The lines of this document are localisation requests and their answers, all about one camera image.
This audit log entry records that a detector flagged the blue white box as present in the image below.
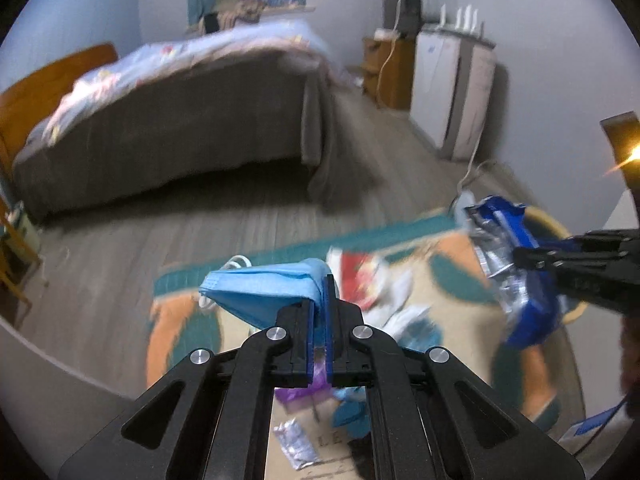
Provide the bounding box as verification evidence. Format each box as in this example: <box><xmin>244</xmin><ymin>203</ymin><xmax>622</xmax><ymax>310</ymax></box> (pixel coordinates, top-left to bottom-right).
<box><xmin>557</xmin><ymin>405</ymin><xmax>628</xmax><ymax>453</ymax></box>

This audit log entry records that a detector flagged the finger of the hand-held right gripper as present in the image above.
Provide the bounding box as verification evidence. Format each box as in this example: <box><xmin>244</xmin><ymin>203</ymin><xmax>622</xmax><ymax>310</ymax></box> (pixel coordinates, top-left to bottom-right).
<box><xmin>512</xmin><ymin>229</ymin><xmax>640</xmax><ymax>267</ymax></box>
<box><xmin>550</xmin><ymin>260</ymin><xmax>640</xmax><ymax>313</ymax></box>

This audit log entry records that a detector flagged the blue foil snack bag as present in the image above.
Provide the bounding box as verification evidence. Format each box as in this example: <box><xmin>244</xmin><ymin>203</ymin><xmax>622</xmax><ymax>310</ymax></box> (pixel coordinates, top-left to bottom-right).
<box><xmin>467</xmin><ymin>195</ymin><xmax>571</xmax><ymax>351</ymax></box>

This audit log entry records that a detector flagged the red white wrapper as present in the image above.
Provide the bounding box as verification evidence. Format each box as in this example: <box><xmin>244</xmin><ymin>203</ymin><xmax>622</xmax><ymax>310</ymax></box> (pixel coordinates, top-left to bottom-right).
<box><xmin>327</xmin><ymin>247</ymin><xmax>396</xmax><ymax>311</ymax></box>

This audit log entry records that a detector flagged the pile of clothes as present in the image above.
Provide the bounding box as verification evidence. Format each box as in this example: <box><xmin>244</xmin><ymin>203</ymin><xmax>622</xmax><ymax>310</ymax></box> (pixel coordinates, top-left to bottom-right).
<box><xmin>200</xmin><ymin>0</ymin><xmax>266</xmax><ymax>31</ymax></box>

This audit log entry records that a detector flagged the silver foil packet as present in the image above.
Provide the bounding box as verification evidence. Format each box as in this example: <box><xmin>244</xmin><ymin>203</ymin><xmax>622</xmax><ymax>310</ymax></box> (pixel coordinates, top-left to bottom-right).
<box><xmin>273</xmin><ymin>419</ymin><xmax>322</xmax><ymax>472</ymax></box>

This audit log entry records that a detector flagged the black monitor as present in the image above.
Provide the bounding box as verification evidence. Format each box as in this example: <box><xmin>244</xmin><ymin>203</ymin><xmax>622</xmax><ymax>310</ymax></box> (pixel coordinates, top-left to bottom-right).
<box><xmin>381</xmin><ymin>0</ymin><xmax>422</xmax><ymax>37</ymax></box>

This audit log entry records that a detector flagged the white power strip cable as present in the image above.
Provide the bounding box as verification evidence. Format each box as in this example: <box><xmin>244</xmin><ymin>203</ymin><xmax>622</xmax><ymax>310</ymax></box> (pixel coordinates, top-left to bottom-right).
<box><xmin>457</xmin><ymin>159</ymin><xmax>497</xmax><ymax>197</ymax></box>

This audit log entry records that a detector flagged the bed with grey cover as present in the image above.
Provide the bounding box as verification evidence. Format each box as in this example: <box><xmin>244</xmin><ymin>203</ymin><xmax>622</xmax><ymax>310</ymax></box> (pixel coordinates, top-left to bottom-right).
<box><xmin>12</xmin><ymin>52</ymin><xmax>381</xmax><ymax>221</ymax></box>

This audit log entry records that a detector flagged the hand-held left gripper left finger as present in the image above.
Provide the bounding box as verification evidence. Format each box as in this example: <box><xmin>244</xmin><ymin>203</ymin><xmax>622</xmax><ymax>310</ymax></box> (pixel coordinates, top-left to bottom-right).
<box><xmin>57</xmin><ymin>300</ymin><xmax>326</xmax><ymax>480</ymax></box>

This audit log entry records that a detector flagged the white router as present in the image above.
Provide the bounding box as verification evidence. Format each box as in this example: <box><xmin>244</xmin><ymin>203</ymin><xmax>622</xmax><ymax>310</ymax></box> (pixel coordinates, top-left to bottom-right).
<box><xmin>439</xmin><ymin>4</ymin><xmax>487</xmax><ymax>40</ymax></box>

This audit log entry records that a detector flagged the white grey floor appliance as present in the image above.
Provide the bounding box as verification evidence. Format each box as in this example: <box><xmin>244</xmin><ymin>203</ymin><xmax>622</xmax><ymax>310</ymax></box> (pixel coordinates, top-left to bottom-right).
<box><xmin>410</xmin><ymin>27</ymin><xmax>498</xmax><ymax>162</ymax></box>

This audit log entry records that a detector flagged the black cable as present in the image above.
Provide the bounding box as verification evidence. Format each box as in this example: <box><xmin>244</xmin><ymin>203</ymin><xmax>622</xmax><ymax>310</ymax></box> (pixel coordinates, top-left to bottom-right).
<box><xmin>575</xmin><ymin>392</ymin><xmax>633</xmax><ymax>458</ymax></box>

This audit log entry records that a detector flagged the blue face mask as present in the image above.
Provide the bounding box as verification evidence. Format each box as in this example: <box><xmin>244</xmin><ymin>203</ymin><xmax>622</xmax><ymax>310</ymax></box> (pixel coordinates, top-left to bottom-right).
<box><xmin>198</xmin><ymin>256</ymin><xmax>341</xmax><ymax>331</ymax></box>

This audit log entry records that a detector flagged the white plastic wrapper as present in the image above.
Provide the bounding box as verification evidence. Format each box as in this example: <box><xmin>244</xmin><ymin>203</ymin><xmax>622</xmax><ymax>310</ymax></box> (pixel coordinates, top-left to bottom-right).
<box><xmin>370</xmin><ymin>269</ymin><xmax>437</xmax><ymax>342</ymax></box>

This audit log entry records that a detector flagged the teal waste bin cream rim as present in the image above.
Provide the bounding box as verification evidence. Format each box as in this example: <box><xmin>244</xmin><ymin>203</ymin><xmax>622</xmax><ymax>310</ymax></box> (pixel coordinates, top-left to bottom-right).
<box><xmin>520</xmin><ymin>205</ymin><xmax>587</xmax><ymax>322</ymax></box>

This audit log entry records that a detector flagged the teal paper scrap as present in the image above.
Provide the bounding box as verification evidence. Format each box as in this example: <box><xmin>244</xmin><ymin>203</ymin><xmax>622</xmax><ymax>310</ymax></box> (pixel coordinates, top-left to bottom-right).
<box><xmin>331</xmin><ymin>394</ymin><xmax>372</xmax><ymax>442</ymax></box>

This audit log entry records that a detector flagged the purple wrapper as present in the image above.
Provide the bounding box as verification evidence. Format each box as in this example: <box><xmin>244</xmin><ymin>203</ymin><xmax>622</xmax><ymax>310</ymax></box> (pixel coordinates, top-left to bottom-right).
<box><xmin>275</xmin><ymin>385</ymin><xmax>332</xmax><ymax>407</ymax></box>

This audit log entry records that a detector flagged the teal orange patterned rug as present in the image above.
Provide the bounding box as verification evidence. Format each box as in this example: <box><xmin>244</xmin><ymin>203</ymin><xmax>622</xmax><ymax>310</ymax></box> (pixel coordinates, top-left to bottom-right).
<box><xmin>145</xmin><ymin>210</ymin><xmax>586</xmax><ymax>480</ymax></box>

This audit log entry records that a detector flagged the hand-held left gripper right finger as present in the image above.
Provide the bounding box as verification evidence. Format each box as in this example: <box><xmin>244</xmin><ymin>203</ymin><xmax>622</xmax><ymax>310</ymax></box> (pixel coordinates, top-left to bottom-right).
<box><xmin>324</xmin><ymin>274</ymin><xmax>587</xmax><ymax>480</ymax></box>

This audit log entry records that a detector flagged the thin white cable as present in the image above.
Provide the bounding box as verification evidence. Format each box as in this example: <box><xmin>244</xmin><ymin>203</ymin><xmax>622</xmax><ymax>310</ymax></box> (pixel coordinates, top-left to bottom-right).
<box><xmin>376</xmin><ymin>0</ymin><xmax>407</xmax><ymax>107</ymax></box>

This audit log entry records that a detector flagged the white power strip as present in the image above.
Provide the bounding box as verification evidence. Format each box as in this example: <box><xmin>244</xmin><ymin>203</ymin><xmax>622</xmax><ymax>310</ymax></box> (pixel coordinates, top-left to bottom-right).
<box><xmin>451</xmin><ymin>189</ymin><xmax>477</xmax><ymax>226</ymax></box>

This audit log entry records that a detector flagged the light blue printed quilt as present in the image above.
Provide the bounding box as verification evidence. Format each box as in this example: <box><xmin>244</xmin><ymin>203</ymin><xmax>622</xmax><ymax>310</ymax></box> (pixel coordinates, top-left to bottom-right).
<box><xmin>42</xmin><ymin>15</ymin><xmax>331</xmax><ymax>143</ymax></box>

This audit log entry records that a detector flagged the wooden cabinet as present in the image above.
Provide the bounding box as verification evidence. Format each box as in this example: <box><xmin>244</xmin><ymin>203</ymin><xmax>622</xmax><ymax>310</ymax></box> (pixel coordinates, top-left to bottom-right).
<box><xmin>362</xmin><ymin>35</ymin><xmax>417</xmax><ymax>111</ymax></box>

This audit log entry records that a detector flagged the wooden headboard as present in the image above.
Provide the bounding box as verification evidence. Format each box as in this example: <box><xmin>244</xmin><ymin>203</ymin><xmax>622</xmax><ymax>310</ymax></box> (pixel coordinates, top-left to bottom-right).
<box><xmin>0</xmin><ymin>42</ymin><xmax>118</xmax><ymax>181</ymax></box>

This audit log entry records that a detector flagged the wooden chair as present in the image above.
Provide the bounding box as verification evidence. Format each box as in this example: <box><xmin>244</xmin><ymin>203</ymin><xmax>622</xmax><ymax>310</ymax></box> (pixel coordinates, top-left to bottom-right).
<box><xmin>0</xmin><ymin>199</ymin><xmax>47</xmax><ymax>328</ymax></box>

